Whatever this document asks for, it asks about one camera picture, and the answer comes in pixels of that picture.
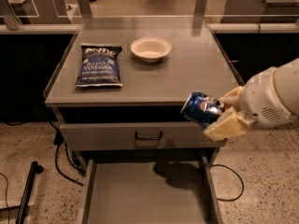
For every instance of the grey drawer cabinet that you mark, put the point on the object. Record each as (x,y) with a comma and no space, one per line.
(150,92)

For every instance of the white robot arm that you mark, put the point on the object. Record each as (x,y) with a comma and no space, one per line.
(269,99)

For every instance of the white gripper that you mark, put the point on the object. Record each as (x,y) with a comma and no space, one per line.
(261,97)

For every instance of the white paper bowl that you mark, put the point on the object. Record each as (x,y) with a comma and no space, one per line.
(151,49)

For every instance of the blue pepsi can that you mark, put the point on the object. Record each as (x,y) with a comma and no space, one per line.
(202,109)

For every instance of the grey top drawer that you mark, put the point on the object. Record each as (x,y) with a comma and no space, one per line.
(148,135)

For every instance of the black pole on floor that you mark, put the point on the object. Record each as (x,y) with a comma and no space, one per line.
(35,169)

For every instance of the blue vinegar chips bag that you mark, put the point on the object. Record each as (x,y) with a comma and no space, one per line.
(100,67)

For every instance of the clear acrylic barrier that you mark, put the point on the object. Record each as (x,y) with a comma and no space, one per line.
(61,11)

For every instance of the open grey middle drawer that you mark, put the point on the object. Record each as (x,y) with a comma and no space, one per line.
(162,186)

